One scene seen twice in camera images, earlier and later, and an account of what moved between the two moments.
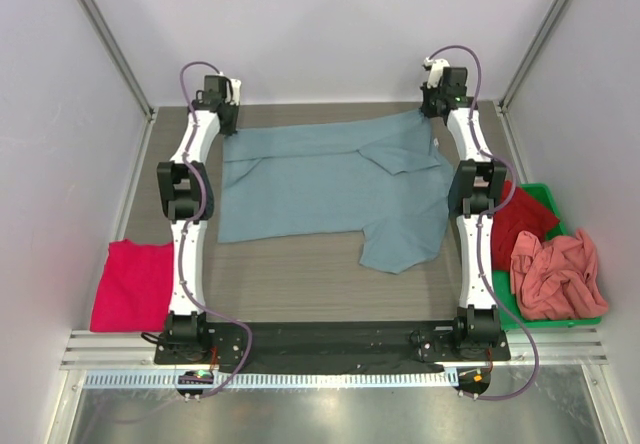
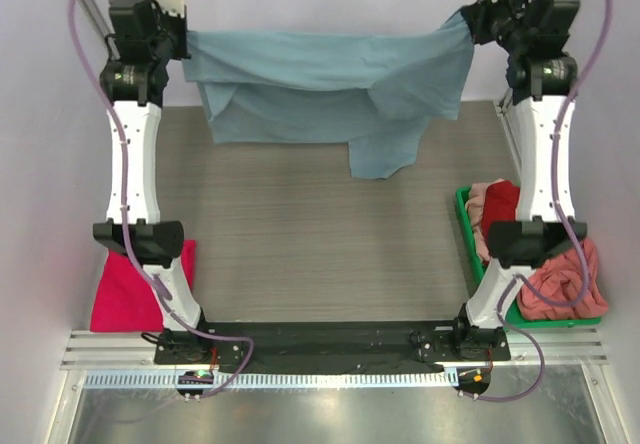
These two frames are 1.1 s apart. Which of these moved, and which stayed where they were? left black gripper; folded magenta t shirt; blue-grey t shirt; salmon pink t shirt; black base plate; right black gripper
Moved: right black gripper; blue-grey t shirt; left black gripper
Stayed: black base plate; salmon pink t shirt; folded magenta t shirt
